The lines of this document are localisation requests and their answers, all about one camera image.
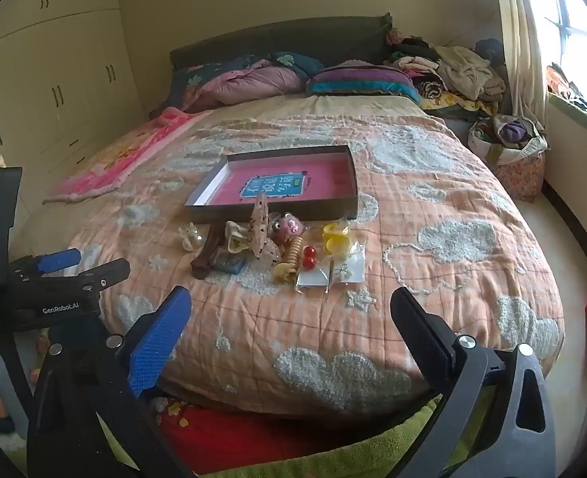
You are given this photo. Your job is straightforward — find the striped purple pillow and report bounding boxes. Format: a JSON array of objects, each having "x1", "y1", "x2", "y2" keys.
[{"x1": 306, "y1": 60, "x2": 421, "y2": 105}]

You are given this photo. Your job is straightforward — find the cream claw hair clip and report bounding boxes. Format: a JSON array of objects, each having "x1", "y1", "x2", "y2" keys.
[{"x1": 224, "y1": 220, "x2": 254, "y2": 255}]

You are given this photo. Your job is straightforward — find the clear earring packet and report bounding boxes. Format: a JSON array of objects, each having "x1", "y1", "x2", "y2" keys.
[{"x1": 326, "y1": 241, "x2": 366, "y2": 284}]

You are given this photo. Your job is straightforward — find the red flowered mat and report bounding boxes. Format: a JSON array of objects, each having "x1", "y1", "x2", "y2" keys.
[{"x1": 156, "y1": 398, "x2": 294, "y2": 476}]

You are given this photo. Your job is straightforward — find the orange cloud quilt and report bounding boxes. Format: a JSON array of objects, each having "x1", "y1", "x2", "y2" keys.
[{"x1": 12, "y1": 94, "x2": 565, "y2": 414}]

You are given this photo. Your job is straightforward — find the pink and blue duvet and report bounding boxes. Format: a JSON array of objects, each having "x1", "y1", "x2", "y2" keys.
[{"x1": 166, "y1": 51, "x2": 324, "y2": 113}]

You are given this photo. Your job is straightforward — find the dark grey headboard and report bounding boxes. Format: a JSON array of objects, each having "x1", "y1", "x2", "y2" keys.
[{"x1": 169, "y1": 14, "x2": 394, "y2": 73}]

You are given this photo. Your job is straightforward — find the beige bed sheet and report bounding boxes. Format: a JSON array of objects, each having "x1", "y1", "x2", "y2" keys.
[{"x1": 214, "y1": 90, "x2": 444, "y2": 125}]

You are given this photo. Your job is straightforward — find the pink bear spiral hair tie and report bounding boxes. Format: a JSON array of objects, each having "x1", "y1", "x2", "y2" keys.
[{"x1": 268, "y1": 212, "x2": 308, "y2": 280}]

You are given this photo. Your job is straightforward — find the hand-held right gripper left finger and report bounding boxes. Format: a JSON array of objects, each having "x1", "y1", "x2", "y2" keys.
[{"x1": 27, "y1": 286, "x2": 194, "y2": 478}]

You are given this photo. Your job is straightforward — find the pink printed blanket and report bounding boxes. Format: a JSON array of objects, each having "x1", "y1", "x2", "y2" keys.
[{"x1": 44, "y1": 107, "x2": 209, "y2": 205}]

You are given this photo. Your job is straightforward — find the cream wardrobe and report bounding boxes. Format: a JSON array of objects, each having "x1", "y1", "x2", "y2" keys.
[{"x1": 0, "y1": 0, "x2": 145, "y2": 200}]

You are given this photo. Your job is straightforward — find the small white hair clip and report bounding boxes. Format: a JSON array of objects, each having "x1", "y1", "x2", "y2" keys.
[{"x1": 178, "y1": 223, "x2": 205, "y2": 251}]

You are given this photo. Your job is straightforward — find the red ball earrings packet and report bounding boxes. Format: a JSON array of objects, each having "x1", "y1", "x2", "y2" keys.
[{"x1": 293, "y1": 244, "x2": 331, "y2": 294}]

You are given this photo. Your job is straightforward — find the green and orange cloth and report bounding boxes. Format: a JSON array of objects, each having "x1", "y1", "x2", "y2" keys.
[{"x1": 546, "y1": 62, "x2": 587, "y2": 127}]

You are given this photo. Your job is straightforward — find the brown hair clip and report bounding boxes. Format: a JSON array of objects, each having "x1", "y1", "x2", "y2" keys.
[{"x1": 191, "y1": 224, "x2": 224, "y2": 280}]

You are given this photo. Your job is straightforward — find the grey bedside bench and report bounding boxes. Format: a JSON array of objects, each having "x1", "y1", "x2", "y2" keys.
[{"x1": 440, "y1": 116, "x2": 478, "y2": 147}]

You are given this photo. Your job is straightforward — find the polka dot bow hair clip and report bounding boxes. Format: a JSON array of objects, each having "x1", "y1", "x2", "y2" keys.
[{"x1": 248, "y1": 193, "x2": 281, "y2": 264}]

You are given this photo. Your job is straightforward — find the shallow pink-lined cardboard box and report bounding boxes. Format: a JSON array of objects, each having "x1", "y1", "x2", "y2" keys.
[{"x1": 184, "y1": 145, "x2": 359, "y2": 224}]

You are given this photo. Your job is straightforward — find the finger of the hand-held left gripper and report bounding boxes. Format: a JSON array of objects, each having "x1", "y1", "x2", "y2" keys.
[
  {"x1": 23, "y1": 248, "x2": 82, "y2": 278},
  {"x1": 49, "y1": 258, "x2": 131, "y2": 300}
]

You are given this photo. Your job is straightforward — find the pile of clothes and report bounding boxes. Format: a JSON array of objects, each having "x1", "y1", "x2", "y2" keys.
[{"x1": 383, "y1": 27, "x2": 510, "y2": 120}]

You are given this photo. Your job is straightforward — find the cream curtain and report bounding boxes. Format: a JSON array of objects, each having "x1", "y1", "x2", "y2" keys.
[{"x1": 493, "y1": 0, "x2": 548, "y2": 125}]

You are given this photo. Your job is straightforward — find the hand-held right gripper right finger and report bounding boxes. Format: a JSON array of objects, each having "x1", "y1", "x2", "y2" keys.
[{"x1": 390, "y1": 287, "x2": 558, "y2": 478}]

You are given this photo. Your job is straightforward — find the floral bag of clothes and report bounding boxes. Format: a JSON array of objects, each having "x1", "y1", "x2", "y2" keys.
[{"x1": 467, "y1": 114, "x2": 548, "y2": 202}]

